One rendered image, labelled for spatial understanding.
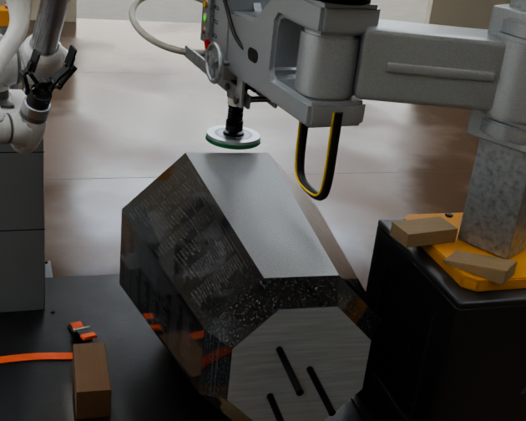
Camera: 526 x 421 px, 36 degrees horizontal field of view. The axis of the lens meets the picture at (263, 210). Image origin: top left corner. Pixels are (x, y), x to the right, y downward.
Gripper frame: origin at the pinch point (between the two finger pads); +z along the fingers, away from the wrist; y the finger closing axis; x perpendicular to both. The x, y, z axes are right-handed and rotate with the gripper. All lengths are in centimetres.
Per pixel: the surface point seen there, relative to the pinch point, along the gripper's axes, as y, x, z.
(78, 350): 10, 52, -101
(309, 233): 42, 88, -6
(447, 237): 82, 114, 5
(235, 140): 74, 29, -29
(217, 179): 50, 44, -28
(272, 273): 12, 97, -2
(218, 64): 60, 15, -1
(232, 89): 70, 19, -11
